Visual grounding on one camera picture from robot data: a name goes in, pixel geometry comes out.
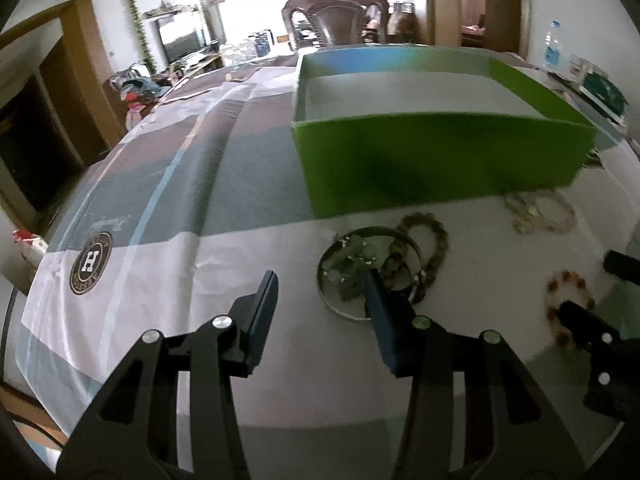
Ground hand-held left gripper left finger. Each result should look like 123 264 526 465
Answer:
55 270 279 480

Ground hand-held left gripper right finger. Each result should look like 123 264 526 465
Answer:
364 269 586 480

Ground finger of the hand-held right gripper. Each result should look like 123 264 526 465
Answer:
557 301 640 426
602 250 640 279

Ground amber bead bracelet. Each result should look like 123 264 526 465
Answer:
544 269 597 347

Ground silver metal bangle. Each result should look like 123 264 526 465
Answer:
316 227 426 322

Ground green bead bracelet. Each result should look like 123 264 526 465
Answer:
322 232 383 303

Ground brown wooden bead bracelet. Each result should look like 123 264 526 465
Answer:
381 211 451 306

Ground pale bead bracelet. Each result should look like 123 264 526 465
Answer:
504 189 577 235

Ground green cardboard box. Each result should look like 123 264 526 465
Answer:
290 44 598 220

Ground grey checked printed tablecloth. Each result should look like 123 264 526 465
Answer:
15 47 640 480

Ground green tissue pack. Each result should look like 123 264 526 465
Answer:
580 72 630 122

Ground small white boxes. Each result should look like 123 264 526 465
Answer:
567 55 597 82

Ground clear water bottle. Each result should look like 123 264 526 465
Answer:
542 21 564 71

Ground red and white gift bag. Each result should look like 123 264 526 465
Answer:
12 230 49 267

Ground wooden television cabinet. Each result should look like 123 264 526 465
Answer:
170 51 224 77

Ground chair with piled clothes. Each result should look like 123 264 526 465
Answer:
106 60 172 112

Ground television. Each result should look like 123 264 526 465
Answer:
159 29 202 64

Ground wooden chair with brown cushion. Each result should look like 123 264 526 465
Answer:
387 10 419 45

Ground dark wooden carved chair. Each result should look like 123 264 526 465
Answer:
281 0 391 52

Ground green ivy garland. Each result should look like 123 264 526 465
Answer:
125 0 157 74

